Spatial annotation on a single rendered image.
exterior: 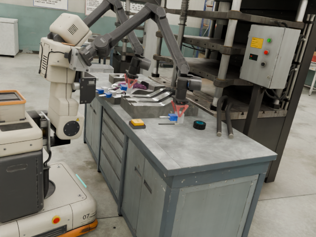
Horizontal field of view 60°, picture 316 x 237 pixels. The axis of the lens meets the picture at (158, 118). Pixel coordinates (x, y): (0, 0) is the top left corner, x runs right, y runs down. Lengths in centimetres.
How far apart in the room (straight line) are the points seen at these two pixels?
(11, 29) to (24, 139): 678
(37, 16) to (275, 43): 768
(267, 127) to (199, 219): 135
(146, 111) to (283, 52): 98
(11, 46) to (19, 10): 124
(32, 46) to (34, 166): 759
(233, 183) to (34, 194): 110
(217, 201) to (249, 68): 103
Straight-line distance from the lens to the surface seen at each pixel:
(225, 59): 219
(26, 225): 180
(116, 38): 159
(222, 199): 163
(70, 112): 175
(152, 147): 143
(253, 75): 213
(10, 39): 824
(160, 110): 185
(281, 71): 208
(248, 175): 164
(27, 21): 902
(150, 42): 622
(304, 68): 279
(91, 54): 156
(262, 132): 267
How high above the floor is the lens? 142
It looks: 20 degrees down
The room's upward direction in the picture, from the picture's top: 8 degrees clockwise
